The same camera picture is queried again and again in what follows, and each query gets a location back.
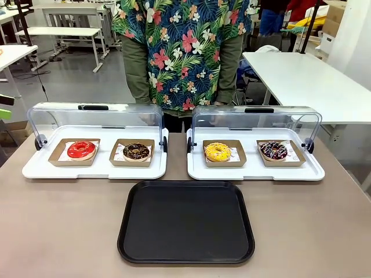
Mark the chocolate donut with nut sprinkles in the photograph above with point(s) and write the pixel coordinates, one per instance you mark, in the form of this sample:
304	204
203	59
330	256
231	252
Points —
129	153

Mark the black camera pole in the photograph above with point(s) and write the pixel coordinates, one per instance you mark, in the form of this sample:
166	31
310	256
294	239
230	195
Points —
310	26

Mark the flat cardboard box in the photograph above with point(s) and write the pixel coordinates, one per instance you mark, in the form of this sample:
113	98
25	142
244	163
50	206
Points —
17	131

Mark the red glazed donut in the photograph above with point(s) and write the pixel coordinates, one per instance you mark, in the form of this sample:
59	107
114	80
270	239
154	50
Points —
74	152

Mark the white bench table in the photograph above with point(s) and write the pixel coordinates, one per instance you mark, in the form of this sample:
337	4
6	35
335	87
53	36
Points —
63	32

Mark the person in blue trousers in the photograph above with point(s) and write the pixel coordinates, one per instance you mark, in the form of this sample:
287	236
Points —
271	17

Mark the brown cardboard box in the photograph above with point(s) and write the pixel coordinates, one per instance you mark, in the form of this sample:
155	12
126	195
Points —
333	17

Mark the chocolate donut with colourful sprinkles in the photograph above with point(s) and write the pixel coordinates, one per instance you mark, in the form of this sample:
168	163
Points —
266	152

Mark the person's left hand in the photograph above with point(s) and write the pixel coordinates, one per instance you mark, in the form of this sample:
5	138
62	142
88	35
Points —
220	103

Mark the person's left forearm olive sleeve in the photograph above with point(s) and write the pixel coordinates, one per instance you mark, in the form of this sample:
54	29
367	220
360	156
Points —
230	69

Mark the brown cardboard food tray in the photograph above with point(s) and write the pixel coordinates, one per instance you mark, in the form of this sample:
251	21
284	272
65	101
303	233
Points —
285	163
226	164
56	157
131	164

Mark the yellow glazed donut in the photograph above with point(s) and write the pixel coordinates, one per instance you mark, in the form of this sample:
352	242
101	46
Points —
213	153

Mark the white storage box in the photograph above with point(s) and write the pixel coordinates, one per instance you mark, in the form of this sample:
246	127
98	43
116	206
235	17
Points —
326	42

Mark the person in red top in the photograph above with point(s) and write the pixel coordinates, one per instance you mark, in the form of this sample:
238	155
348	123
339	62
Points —
301	8

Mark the person in floral shirt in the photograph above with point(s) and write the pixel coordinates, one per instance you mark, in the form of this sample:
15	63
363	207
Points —
182	52

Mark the black stand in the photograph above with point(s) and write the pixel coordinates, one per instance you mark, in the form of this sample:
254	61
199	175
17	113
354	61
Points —
26	23

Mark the yellow cloth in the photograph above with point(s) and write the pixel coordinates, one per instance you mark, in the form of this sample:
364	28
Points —
301	24

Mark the clear display case lid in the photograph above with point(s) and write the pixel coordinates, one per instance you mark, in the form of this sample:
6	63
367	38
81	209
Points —
232	118
116	116

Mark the large white table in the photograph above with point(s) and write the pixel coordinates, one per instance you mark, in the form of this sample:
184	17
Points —
307	84

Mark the person's right forearm olive sleeve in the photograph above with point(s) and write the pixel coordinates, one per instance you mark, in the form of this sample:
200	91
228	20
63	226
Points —
136	72

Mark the white display case base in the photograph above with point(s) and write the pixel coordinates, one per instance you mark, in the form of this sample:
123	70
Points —
252	173
104	171

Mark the white desk with frame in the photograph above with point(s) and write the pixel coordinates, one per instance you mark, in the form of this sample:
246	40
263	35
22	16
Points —
69	8

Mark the white printed paper liner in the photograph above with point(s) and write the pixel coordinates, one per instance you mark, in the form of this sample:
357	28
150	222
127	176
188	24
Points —
236	153
292	152
63	155
119	155

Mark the black plastic serving tray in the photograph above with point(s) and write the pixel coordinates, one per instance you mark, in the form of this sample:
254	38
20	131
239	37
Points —
185	223

